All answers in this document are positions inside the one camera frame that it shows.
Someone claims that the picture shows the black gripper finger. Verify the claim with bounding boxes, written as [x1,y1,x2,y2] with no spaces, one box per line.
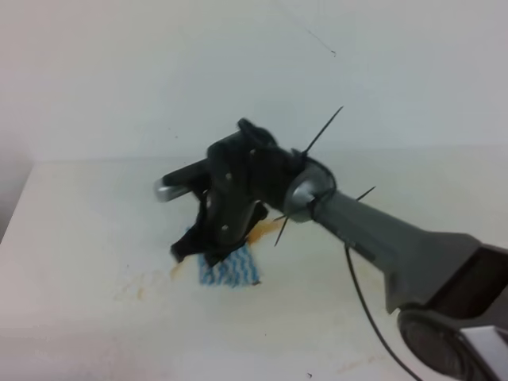
[171,190,267,267]

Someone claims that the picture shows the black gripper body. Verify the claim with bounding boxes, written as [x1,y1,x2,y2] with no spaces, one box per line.
[206,133,302,247]

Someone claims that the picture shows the black gripper finger with silver tip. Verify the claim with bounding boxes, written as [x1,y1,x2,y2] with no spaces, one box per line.
[154,159,210,202]

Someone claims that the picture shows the blue white wavy striped rag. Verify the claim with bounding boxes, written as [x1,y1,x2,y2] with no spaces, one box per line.
[198,244,260,288]

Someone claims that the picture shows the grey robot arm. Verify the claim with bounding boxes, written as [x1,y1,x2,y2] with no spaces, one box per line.
[156,133,507,380]

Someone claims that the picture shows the brown coffee stain puddle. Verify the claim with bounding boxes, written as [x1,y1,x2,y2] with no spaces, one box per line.
[169,217,283,279]

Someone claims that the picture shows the thin black cable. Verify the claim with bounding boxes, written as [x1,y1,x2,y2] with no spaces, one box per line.
[344,241,421,381]

